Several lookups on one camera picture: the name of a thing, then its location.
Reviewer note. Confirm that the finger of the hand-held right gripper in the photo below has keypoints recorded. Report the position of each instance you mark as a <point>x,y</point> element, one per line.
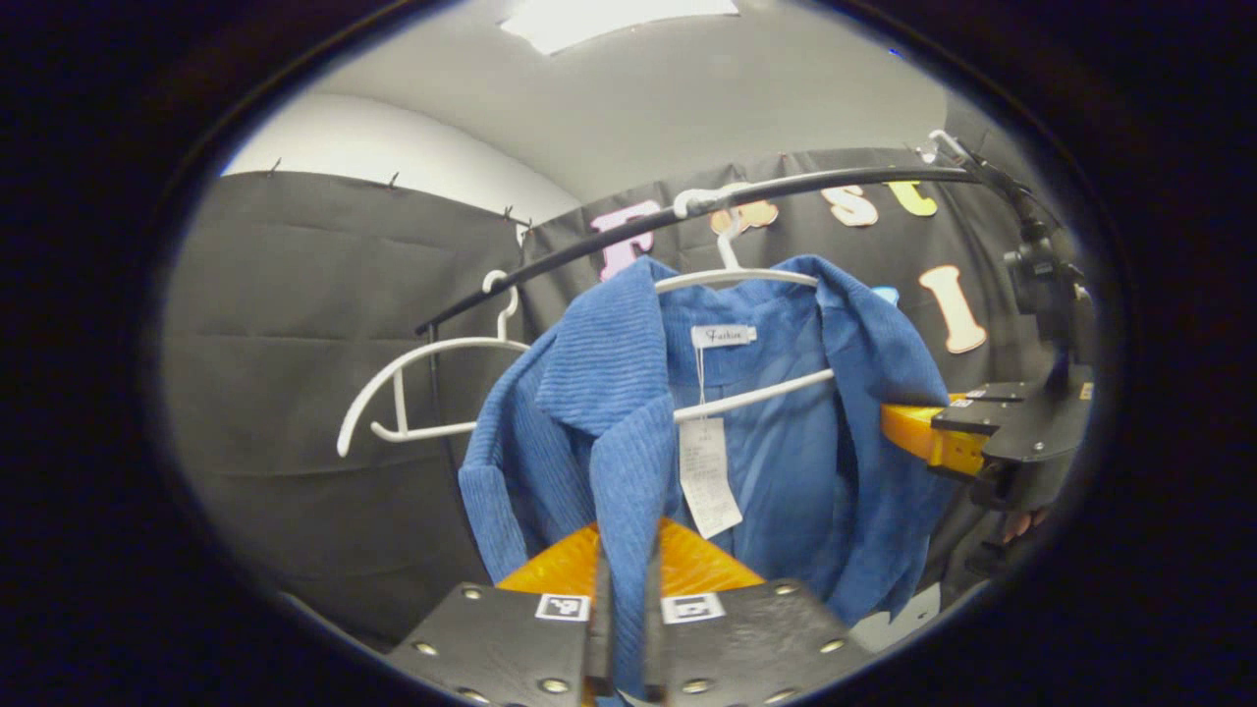
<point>1021,388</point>
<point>1021,427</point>

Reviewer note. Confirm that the large ceiling light panel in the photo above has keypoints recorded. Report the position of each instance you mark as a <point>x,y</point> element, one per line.
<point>619,20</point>

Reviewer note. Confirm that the white clothes hanger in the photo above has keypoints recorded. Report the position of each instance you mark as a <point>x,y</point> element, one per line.
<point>737,278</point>
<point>432,346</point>

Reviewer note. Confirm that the black backdrop cloth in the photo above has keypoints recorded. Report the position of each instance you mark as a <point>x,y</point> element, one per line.
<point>295,393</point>

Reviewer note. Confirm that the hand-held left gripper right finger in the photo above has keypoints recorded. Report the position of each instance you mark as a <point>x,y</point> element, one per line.
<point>654,628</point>

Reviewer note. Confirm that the black metal clothes rack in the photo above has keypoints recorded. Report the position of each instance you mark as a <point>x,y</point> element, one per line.
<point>589,250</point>

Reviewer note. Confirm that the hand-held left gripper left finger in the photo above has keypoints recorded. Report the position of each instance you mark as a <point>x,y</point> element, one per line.
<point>601,628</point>

